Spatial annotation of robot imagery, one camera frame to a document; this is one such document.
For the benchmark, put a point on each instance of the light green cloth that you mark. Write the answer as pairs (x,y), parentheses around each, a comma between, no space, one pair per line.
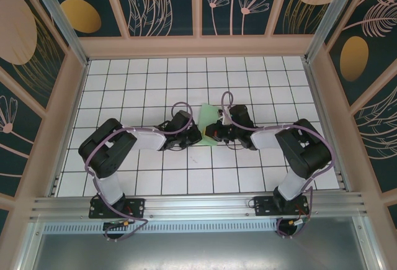
(208,115)

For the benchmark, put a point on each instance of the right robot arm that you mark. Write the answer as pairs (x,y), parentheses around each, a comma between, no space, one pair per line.
(304,149)

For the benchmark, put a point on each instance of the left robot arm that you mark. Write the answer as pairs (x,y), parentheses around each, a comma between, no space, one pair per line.
(108,146)

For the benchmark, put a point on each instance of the grey metal sheet panel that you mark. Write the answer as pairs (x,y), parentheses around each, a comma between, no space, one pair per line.
(198,251)

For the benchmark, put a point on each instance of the yellow power connector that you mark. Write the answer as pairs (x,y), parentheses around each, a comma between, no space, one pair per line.
(126,223)
(292,222)

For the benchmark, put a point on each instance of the long aluminium mounting rail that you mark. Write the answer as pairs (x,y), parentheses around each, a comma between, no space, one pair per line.
(198,206)

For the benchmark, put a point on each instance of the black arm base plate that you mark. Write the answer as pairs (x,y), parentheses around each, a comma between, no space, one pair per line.
(136,208)
(263,208)

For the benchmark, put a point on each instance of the aluminium frame post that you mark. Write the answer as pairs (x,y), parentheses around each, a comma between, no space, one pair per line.
(59,18)
(332,15)

